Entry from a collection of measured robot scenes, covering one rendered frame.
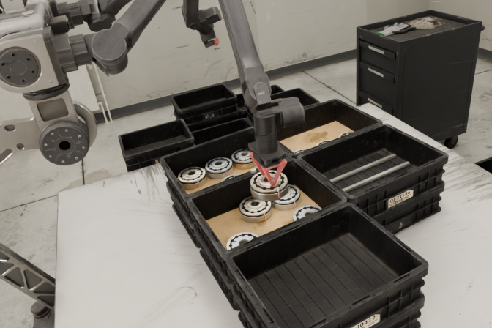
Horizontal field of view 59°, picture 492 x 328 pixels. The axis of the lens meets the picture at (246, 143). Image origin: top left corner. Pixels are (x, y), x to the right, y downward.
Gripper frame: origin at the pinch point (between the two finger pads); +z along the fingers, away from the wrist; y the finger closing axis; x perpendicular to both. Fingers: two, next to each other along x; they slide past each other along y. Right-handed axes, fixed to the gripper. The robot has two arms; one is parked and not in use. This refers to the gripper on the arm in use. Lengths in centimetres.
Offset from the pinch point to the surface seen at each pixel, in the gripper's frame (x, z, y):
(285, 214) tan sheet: -8.7, 22.0, 7.9
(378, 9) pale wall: -289, 56, 300
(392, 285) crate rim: -10.6, 10.9, -37.8
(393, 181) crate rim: -37.6, 11.1, -7.2
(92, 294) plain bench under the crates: 54, 37, 21
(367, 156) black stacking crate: -51, 21, 21
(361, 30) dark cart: -138, 16, 138
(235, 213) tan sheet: 4.9, 22.7, 17.2
